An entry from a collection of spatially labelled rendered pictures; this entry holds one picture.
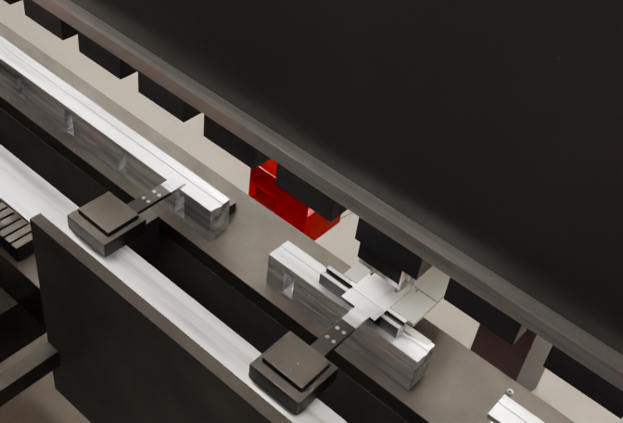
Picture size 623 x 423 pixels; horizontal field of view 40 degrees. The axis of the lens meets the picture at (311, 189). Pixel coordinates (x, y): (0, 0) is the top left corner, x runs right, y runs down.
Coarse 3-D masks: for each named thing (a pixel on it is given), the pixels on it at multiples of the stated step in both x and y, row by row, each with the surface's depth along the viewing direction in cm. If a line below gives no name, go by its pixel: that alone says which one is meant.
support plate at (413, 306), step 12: (360, 264) 179; (348, 276) 176; (360, 276) 176; (420, 276) 178; (432, 276) 179; (444, 276) 179; (420, 288) 176; (432, 288) 176; (444, 288) 177; (408, 300) 173; (420, 300) 174; (432, 300) 174; (396, 312) 171; (408, 312) 171; (420, 312) 171
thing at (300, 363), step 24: (360, 312) 169; (288, 336) 159; (336, 336) 164; (264, 360) 155; (288, 360) 155; (312, 360) 155; (264, 384) 155; (288, 384) 152; (312, 384) 153; (288, 408) 153
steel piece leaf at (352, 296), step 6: (348, 294) 172; (354, 294) 173; (360, 294) 173; (348, 300) 171; (354, 300) 171; (360, 300) 172; (366, 300) 172; (360, 306) 170; (366, 306) 171; (372, 306) 171; (366, 312) 169; (372, 312) 170; (378, 312) 170; (384, 312) 170; (372, 318) 168
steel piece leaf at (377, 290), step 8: (368, 280) 176; (376, 280) 176; (384, 280) 176; (360, 288) 174; (368, 288) 174; (376, 288) 174; (384, 288) 174; (392, 288) 175; (408, 288) 175; (368, 296) 173; (376, 296) 173; (384, 296) 173; (392, 296) 173; (400, 296) 174; (376, 304) 171; (384, 304) 171; (392, 304) 172
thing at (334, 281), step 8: (328, 272) 178; (336, 272) 177; (320, 280) 177; (328, 280) 175; (336, 280) 175; (344, 280) 175; (328, 288) 177; (336, 288) 175; (344, 288) 174; (352, 304) 174; (376, 320) 171; (384, 320) 169; (392, 320) 170; (400, 320) 169; (384, 328) 170; (392, 328) 169; (400, 328) 169; (392, 336) 170
